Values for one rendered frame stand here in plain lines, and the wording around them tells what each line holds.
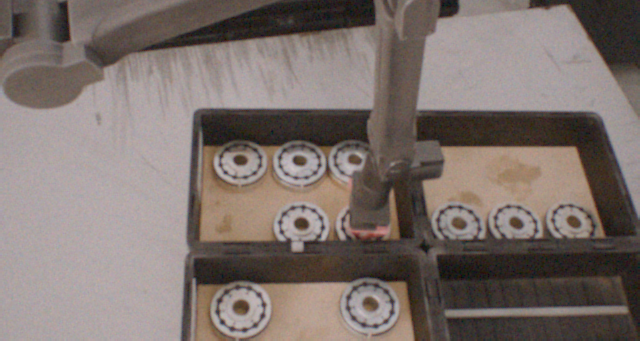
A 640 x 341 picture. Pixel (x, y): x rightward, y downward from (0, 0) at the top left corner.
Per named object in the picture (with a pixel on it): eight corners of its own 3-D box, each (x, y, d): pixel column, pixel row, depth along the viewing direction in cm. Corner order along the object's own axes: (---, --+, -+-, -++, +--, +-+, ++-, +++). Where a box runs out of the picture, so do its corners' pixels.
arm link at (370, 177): (362, 144, 112) (372, 174, 109) (403, 139, 114) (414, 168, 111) (355, 169, 118) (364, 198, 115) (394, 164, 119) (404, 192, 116)
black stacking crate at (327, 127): (190, 280, 125) (186, 249, 116) (197, 146, 142) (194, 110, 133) (410, 277, 129) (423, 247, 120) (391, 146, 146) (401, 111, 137)
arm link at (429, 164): (374, 114, 108) (390, 163, 104) (444, 106, 111) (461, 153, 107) (359, 154, 118) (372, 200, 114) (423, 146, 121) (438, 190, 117)
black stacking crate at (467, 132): (412, 277, 129) (425, 247, 120) (393, 146, 146) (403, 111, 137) (618, 273, 133) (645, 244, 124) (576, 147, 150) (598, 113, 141)
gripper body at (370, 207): (386, 179, 125) (395, 154, 119) (388, 229, 119) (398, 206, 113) (350, 176, 125) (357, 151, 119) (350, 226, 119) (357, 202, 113)
